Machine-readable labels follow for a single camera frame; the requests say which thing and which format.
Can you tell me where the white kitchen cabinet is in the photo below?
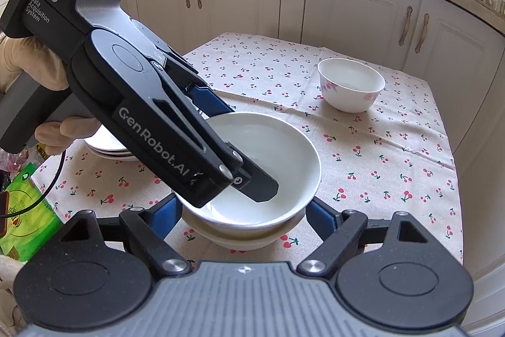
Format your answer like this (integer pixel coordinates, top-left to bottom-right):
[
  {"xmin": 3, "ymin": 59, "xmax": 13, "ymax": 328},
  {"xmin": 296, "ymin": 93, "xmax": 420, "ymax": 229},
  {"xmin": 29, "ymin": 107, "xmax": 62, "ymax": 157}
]
[{"xmin": 120, "ymin": 0, "xmax": 505, "ymax": 282}]

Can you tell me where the white pink-flower bowl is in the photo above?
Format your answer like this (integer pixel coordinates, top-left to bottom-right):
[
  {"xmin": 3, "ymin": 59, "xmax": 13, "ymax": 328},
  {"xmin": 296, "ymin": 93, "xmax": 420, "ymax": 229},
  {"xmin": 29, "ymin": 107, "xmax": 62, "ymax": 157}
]
[
  {"xmin": 174, "ymin": 112, "xmax": 322, "ymax": 231},
  {"xmin": 181, "ymin": 213, "xmax": 308, "ymax": 253},
  {"xmin": 318, "ymin": 58, "xmax": 386, "ymax": 113}
]

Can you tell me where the black cable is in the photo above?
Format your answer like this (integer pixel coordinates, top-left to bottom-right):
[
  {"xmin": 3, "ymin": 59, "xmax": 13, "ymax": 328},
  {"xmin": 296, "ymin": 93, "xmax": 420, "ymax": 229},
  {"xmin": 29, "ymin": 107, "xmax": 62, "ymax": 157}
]
[{"xmin": 0, "ymin": 151, "xmax": 66, "ymax": 220}]

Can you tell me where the green packet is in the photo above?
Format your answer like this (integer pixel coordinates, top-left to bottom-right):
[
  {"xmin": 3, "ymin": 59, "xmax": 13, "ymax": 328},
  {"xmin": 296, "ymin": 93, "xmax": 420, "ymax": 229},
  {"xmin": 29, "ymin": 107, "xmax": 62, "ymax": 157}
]
[{"xmin": 0, "ymin": 162, "xmax": 64, "ymax": 262}]

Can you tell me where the dark packet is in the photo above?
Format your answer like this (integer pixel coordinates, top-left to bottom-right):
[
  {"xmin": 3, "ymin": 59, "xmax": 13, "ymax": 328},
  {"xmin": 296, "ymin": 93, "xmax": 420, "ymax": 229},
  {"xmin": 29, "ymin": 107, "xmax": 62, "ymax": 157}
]
[{"xmin": 0, "ymin": 192, "xmax": 9, "ymax": 237}]

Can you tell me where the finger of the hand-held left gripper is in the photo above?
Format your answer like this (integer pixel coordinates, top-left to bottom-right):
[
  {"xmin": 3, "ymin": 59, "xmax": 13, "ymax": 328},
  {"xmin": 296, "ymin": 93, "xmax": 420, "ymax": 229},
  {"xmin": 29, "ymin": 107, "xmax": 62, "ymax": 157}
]
[
  {"xmin": 156, "ymin": 43, "xmax": 234, "ymax": 117},
  {"xmin": 151, "ymin": 62, "xmax": 279, "ymax": 204}
]

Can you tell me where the person's left hand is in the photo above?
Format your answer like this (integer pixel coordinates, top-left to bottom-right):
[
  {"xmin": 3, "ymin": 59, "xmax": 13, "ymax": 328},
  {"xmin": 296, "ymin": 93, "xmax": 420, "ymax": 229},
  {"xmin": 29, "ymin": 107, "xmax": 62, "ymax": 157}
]
[{"xmin": 0, "ymin": 36, "xmax": 99, "ymax": 154}]

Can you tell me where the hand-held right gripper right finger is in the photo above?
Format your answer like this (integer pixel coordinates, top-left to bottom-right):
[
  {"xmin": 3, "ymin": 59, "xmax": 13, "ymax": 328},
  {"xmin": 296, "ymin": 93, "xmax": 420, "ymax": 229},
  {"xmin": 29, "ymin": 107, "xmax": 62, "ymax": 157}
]
[{"xmin": 297, "ymin": 198, "xmax": 429, "ymax": 279}]

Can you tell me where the white patterned cloth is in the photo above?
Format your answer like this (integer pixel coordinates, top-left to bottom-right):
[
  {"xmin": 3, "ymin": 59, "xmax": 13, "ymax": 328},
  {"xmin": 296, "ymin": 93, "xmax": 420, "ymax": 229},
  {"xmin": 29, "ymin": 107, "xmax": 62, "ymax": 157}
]
[{"xmin": 0, "ymin": 254, "xmax": 25, "ymax": 330}]

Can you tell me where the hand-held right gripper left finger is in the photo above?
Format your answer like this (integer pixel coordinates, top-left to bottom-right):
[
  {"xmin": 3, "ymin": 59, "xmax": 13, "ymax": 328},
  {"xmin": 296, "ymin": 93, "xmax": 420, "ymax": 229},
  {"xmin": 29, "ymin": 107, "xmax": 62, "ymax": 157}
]
[{"xmin": 59, "ymin": 194, "xmax": 189, "ymax": 280}]

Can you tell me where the cherry-print tablecloth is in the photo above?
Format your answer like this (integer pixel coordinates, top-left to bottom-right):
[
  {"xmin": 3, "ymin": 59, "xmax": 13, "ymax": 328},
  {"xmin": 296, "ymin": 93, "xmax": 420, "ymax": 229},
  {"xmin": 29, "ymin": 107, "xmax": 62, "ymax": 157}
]
[{"xmin": 29, "ymin": 31, "xmax": 464, "ymax": 270}]

